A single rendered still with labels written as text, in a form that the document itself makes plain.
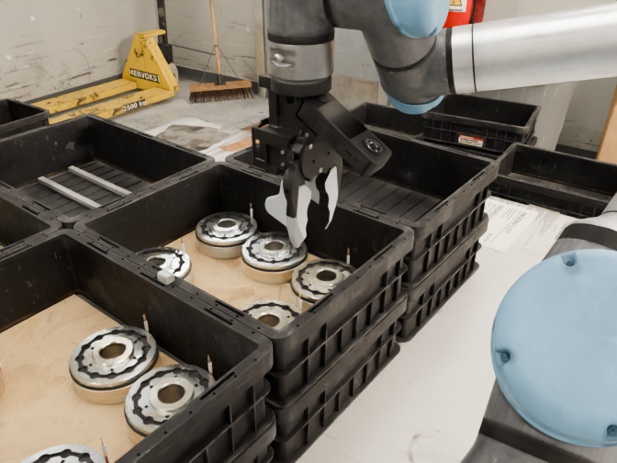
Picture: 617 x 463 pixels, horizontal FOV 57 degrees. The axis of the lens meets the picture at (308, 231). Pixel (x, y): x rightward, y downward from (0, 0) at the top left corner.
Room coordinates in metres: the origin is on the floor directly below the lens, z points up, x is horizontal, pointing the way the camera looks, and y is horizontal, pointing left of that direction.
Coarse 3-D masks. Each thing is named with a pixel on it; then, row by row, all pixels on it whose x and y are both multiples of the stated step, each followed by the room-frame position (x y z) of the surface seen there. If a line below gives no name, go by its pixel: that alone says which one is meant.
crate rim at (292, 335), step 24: (216, 168) 0.91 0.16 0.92; (240, 168) 0.90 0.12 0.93; (144, 192) 0.81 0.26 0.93; (96, 216) 0.73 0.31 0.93; (360, 216) 0.74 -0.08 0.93; (96, 240) 0.67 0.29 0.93; (408, 240) 0.67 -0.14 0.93; (144, 264) 0.61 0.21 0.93; (384, 264) 0.62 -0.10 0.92; (192, 288) 0.56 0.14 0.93; (336, 288) 0.56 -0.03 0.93; (360, 288) 0.58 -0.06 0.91; (240, 312) 0.51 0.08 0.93; (312, 312) 0.51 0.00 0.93; (336, 312) 0.54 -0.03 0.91; (288, 336) 0.47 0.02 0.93
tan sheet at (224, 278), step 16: (176, 240) 0.83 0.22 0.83; (192, 240) 0.83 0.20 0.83; (192, 256) 0.78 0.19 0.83; (208, 272) 0.73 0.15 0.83; (224, 272) 0.73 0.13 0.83; (240, 272) 0.73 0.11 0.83; (208, 288) 0.69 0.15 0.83; (224, 288) 0.69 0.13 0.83; (240, 288) 0.69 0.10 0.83; (256, 288) 0.69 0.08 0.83; (272, 288) 0.69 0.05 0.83; (288, 288) 0.69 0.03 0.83; (240, 304) 0.65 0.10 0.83
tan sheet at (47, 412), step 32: (32, 320) 0.62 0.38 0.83; (64, 320) 0.62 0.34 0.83; (96, 320) 0.62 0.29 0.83; (0, 352) 0.55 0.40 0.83; (32, 352) 0.55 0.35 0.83; (64, 352) 0.55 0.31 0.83; (160, 352) 0.55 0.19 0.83; (32, 384) 0.50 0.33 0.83; (64, 384) 0.50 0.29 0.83; (0, 416) 0.45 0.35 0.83; (32, 416) 0.45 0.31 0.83; (64, 416) 0.45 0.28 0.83; (96, 416) 0.45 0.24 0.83; (0, 448) 0.41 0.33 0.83; (32, 448) 0.41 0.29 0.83; (96, 448) 0.41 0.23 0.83; (128, 448) 0.41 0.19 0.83
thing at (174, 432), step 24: (48, 240) 0.67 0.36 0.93; (72, 240) 0.67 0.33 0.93; (0, 264) 0.61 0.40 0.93; (120, 264) 0.61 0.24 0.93; (168, 288) 0.56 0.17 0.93; (216, 312) 0.51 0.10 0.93; (240, 336) 0.47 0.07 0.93; (264, 336) 0.47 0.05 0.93; (264, 360) 0.44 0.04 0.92; (216, 384) 0.40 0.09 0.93; (240, 384) 0.41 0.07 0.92; (192, 408) 0.37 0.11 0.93; (216, 408) 0.38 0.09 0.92; (168, 432) 0.34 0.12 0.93; (192, 432) 0.36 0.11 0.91; (144, 456) 0.32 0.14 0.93; (168, 456) 0.34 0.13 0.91
